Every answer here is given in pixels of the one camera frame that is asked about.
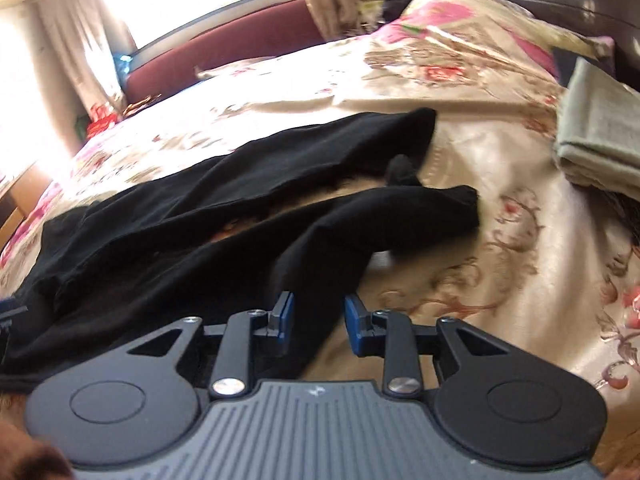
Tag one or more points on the black bag on nightstand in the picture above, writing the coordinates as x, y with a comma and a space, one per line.
391, 10

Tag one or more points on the blue bag by bench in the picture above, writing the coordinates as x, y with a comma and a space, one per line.
122, 64

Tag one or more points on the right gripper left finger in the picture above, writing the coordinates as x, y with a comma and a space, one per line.
244, 336

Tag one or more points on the maroon padded bench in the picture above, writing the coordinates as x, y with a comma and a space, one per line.
278, 30

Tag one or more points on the black pants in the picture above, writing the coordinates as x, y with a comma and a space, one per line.
301, 211

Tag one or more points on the folded grey-green cloth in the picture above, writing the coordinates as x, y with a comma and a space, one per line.
597, 143

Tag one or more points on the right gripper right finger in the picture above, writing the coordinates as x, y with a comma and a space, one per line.
388, 335

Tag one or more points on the floral satin bedspread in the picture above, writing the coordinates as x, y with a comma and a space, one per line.
551, 266

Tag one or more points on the wooden bedside cabinet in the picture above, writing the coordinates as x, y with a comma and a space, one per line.
19, 197

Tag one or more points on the left beige curtain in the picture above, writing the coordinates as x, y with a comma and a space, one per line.
76, 29

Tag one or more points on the red gift bag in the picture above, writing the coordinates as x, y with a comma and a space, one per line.
102, 117

